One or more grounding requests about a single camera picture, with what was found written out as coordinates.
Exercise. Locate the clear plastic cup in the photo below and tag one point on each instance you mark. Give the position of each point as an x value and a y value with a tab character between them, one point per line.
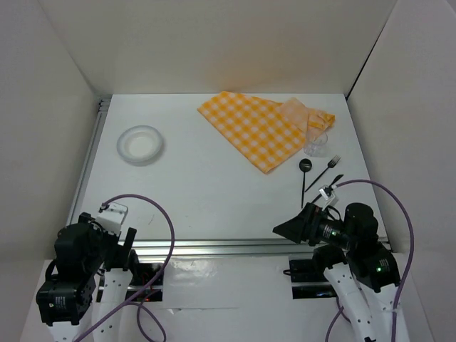
316	143

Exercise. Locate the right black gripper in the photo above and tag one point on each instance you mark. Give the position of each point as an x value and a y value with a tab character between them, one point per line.
304	225

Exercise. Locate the black fork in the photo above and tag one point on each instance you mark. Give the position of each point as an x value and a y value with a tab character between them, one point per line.
331	164

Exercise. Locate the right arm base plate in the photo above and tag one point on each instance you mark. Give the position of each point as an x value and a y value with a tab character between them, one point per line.
306	281

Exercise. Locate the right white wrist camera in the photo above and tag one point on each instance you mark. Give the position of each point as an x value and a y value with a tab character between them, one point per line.
329	195

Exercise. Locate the left aluminium rail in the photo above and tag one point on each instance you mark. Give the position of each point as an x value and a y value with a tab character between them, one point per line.
103	107

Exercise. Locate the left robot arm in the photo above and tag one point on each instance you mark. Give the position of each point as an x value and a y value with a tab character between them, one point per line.
88	278

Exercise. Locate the black knife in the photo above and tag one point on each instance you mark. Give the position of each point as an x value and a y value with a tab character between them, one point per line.
335	180

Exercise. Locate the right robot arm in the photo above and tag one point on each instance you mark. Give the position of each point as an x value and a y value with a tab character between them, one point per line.
363	273

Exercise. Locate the white round plate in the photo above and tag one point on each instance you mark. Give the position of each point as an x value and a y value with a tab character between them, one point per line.
139	144

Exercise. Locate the aluminium rail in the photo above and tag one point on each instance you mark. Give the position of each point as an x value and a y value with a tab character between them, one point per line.
103	107
158	249

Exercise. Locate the front aluminium rail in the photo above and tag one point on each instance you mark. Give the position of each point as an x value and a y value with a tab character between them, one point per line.
158	249

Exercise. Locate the black spoon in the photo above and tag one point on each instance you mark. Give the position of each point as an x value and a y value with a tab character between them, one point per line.
305	165

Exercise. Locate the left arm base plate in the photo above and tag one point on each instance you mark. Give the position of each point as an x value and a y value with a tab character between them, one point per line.
143	273

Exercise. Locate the yellow white checkered cloth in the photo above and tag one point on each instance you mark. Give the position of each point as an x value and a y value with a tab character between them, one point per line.
266	132

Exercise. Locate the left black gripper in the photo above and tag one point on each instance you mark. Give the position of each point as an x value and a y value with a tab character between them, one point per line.
120	251

